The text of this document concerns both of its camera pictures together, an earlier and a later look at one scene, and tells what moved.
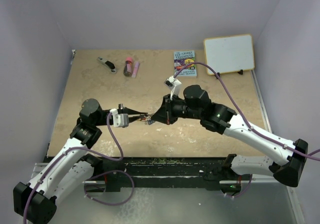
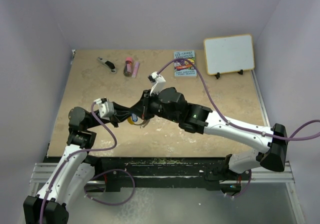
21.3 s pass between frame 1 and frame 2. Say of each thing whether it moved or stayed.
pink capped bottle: stayed
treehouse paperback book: stayed
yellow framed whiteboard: stayed
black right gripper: moved
